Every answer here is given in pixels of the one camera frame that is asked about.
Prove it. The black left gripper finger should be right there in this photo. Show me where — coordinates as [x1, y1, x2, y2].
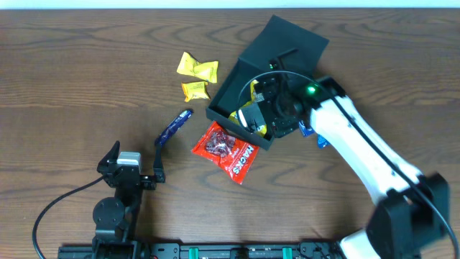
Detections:
[96, 140, 120, 173]
[152, 143, 165, 183]

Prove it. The blue wafer bar packet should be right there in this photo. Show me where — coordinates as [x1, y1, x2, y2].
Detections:
[317, 135, 330, 149]

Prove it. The yellow seed snack bag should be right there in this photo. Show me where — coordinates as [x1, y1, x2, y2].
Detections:
[228, 80, 267, 137]

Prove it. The red Hacks candy bag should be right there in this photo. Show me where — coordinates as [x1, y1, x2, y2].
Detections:
[191, 122, 259, 184]

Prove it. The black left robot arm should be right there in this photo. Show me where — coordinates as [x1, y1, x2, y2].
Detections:
[91, 141, 165, 259]

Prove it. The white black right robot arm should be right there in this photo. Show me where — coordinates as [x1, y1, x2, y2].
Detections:
[236, 57, 459, 258]

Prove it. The blue Eclipse gum pack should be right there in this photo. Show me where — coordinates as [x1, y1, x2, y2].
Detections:
[298, 121, 315, 137]

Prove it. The dark green open box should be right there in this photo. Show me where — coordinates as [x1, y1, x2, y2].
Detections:
[206, 14, 330, 150]

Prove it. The dark blue snack bar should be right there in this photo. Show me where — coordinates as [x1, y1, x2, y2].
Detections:
[155, 109, 193, 147]

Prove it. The large yellow candy wrapper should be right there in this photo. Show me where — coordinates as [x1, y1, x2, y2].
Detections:
[177, 52, 219, 83]

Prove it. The small yellow candy wrapper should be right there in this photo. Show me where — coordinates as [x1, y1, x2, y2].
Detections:
[181, 81, 210, 102]

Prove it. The black aluminium mounting rail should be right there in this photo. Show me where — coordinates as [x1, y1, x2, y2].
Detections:
[57, 242, 344, 259]

